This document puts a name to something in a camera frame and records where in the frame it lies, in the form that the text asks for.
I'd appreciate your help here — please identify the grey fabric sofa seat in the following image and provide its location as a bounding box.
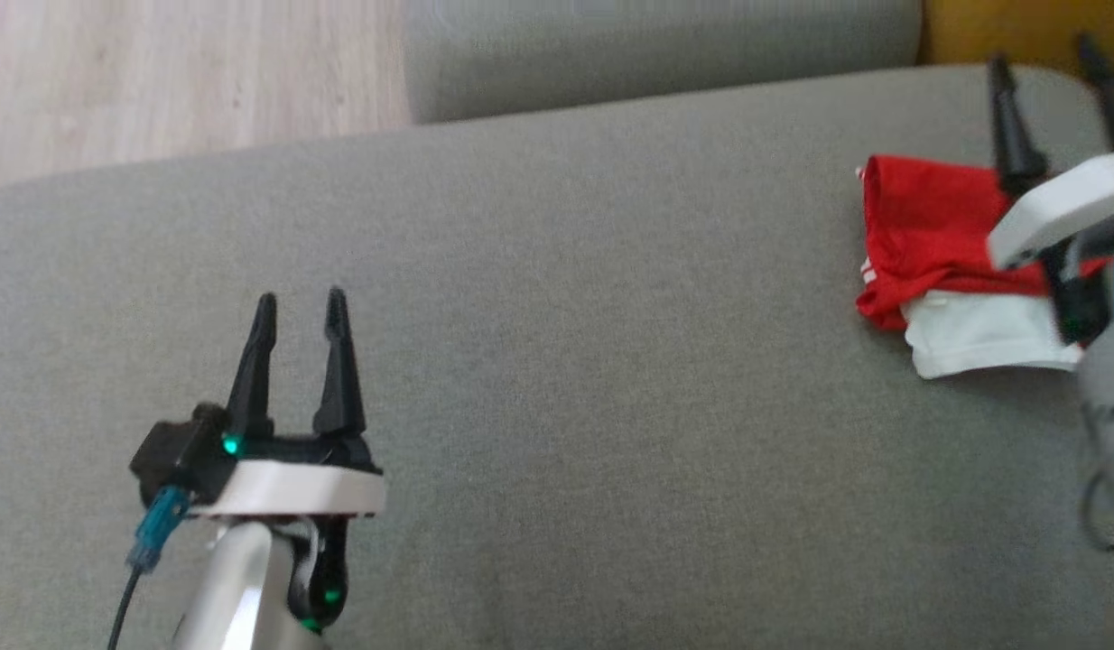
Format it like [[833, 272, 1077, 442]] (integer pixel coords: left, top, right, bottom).
[[0, 63, 1114, 650]]

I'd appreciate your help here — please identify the grey sofa back cushion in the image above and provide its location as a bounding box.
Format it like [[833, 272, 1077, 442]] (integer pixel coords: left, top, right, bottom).
[[403, 0, 924, 126]]

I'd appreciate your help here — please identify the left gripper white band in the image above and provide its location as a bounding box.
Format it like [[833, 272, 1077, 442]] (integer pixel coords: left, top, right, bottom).
[[190, 286, 389, 522]]

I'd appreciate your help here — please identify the yellow upholstered furniture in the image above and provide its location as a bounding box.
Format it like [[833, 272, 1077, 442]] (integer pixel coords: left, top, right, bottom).
[[917, 0, 1114, 93]]

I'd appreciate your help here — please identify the black cable with teal connector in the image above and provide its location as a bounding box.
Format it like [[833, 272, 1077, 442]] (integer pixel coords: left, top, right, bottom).
[[106, 485, 194, 650]]

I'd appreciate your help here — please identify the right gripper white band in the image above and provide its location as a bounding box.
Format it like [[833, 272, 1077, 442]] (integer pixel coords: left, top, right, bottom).
[[985, 33, 1114, 273]]

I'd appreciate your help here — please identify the thin black looped cable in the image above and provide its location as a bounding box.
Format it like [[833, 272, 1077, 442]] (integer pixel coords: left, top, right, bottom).
[[1078, 464, 1114, 553]]

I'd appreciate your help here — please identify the red basketball jersey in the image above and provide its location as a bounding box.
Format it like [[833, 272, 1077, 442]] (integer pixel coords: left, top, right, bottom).
[[854, 153, 1114, 381]]

